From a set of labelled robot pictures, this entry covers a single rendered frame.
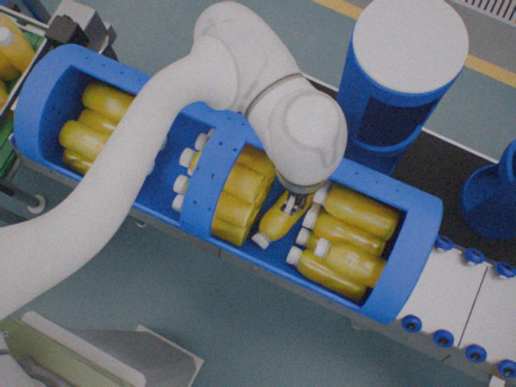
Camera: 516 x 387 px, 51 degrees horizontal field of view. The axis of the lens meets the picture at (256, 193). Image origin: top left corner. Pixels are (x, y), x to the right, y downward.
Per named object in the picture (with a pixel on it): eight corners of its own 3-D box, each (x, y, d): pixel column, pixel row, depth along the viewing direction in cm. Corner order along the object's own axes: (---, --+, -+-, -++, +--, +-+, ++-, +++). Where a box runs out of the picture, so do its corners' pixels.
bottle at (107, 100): (82, 84, 120) (147, 112, 118) (99, 76, 126) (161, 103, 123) (79, 110, 124) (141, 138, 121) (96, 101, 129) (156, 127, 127)
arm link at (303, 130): (355, 165, 80) (305, 97, 83) (372, 125, 65) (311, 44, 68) (295, 204, 79) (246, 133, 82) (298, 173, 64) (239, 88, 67)
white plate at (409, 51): (329, 32, 133) (329, 34, 134) (406, 114, 126) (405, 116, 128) (415, -30, 136) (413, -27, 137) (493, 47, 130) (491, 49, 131)
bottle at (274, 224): (292, 174, 127) (246, 226, 124) (307, 179, 121) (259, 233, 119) (309, 193, 130) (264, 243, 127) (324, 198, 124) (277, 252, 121)
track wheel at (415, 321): (425, 325, 119) (425, 319, 120) (405, 316, 120) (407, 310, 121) (416, 337, 122) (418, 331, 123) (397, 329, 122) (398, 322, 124)
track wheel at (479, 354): (491, 356, 117) (491, 348, 118) (471, 347, 117) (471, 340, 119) (480, 367, 120) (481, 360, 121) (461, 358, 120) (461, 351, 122)
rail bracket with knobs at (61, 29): (76, 70, 149) (61, 51, 139) (54, 60, 150) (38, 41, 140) (94, 40, 151) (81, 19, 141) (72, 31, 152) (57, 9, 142)
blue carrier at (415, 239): (376, 325, 124) (401, 328, 96) (51, 172, 136) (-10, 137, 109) (422, 213, 128) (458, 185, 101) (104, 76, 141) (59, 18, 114)
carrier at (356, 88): (309, 151, 218) (355, 205, 212) (327, 34, 134) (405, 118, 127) (362, 110, 222) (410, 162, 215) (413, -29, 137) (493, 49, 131)
